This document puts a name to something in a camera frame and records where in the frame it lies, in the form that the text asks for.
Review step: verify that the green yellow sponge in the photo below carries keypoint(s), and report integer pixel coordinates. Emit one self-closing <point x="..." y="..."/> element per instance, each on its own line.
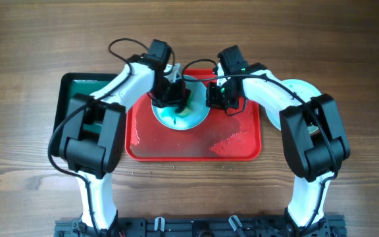
<point x="183" y="111"/>

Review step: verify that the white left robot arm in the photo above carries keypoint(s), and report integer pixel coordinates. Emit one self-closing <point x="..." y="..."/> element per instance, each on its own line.
<point x="88" y="142"/>

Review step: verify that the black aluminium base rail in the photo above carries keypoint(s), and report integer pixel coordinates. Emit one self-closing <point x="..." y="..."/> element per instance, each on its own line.
<point x="271" y="225"/>

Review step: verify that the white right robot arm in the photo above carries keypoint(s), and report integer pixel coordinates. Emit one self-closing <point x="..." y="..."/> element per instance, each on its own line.
<point x="313" y="137"/>

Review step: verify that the red plastic tray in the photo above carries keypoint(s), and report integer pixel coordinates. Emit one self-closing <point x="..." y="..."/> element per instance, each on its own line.
<point x="219" y="137"/>

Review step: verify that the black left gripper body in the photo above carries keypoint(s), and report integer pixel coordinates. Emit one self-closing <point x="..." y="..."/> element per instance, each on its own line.
<point x="170" y="93"/>

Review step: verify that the white plate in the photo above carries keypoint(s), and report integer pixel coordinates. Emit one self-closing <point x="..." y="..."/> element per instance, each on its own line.
<point x="302" y="88"/>
<point x="193" y="114"/>

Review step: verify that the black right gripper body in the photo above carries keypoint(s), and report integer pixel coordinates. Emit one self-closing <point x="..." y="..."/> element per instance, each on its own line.
<point x="220" y="96"/>

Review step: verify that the black water tray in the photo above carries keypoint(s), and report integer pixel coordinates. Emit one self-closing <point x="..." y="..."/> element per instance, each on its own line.
<point x="77" y="85"/>

